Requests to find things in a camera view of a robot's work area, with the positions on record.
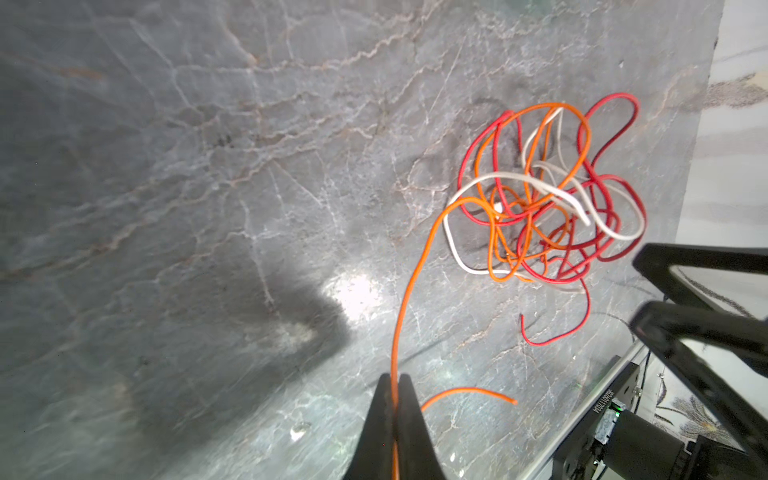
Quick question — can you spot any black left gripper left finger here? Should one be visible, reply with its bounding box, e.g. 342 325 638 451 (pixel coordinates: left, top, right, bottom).
343 374 395 480

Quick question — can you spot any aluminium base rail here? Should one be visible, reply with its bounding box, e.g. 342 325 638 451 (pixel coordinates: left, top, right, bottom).
519 341 645 479

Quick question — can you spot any red cable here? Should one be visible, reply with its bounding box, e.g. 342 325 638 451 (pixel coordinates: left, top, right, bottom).
457 92 648 347

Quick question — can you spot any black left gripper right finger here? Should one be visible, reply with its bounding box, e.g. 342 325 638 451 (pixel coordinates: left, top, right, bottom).
395 374 446 480

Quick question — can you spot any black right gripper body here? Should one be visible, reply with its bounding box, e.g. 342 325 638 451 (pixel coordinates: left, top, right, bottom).
630 243 767 462

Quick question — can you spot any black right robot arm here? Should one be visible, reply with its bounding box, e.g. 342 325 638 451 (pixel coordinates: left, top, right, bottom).
552 244 767 479

